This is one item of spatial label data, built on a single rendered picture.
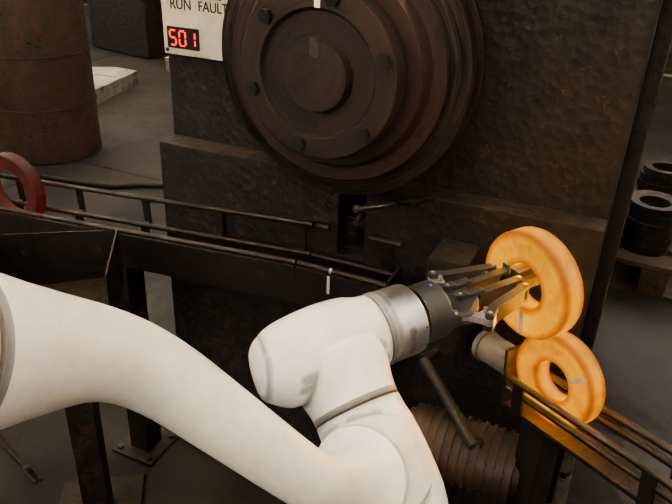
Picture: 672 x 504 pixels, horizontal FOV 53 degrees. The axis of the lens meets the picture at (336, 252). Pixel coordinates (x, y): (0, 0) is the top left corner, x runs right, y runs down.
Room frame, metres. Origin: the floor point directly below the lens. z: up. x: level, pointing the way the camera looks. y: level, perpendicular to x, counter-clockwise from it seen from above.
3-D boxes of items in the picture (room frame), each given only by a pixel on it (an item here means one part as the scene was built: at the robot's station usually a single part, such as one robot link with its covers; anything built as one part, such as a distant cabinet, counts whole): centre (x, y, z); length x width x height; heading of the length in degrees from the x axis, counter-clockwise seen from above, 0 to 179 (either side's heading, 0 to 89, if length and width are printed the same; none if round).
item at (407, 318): (0.70, -0.07, 0.91); 0.09 x 0.06 x 0.09; 31
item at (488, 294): (0.76, -0.20, 0.92); 0.11 x 0.01 x 0.04; 120
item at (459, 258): (1.12, -0.22, 0.68); 0.11 x 0.08 x 0.24; 156
